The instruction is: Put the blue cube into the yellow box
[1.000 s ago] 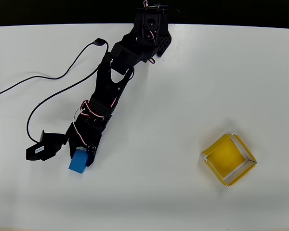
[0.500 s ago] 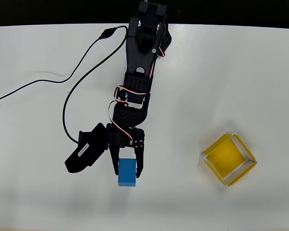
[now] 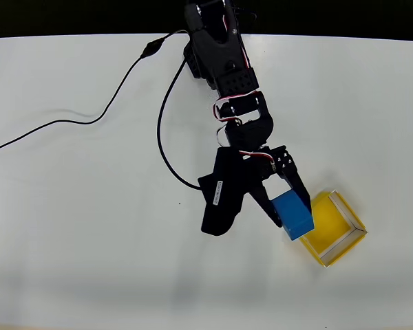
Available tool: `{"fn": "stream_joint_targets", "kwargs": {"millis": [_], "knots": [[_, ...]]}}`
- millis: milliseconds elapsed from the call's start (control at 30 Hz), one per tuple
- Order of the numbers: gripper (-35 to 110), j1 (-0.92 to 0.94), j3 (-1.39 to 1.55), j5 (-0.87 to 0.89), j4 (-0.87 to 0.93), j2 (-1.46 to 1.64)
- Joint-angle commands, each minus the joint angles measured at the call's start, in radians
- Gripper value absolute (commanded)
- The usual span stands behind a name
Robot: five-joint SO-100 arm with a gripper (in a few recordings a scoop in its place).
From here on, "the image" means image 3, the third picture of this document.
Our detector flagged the thin black cable with connector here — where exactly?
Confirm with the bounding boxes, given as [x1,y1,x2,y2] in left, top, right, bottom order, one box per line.
[0,30,189,156]

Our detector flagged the blue cube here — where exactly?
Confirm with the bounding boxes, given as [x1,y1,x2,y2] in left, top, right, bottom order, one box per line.
[271,191,315,241]

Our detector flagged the yellow open box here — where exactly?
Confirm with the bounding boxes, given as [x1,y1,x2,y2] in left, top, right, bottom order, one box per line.
[298,188,368,269]

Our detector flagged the red white servo wire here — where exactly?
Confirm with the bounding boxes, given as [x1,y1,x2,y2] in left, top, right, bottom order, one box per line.
[211,90,263,124]
[238,149,277,171]

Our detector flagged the thick black camera cable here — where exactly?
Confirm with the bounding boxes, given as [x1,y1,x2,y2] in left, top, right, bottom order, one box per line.
[156,60,202,190]

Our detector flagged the black camera housing with label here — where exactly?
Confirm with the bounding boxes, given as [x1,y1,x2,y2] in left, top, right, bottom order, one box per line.
[197,146,262,237]

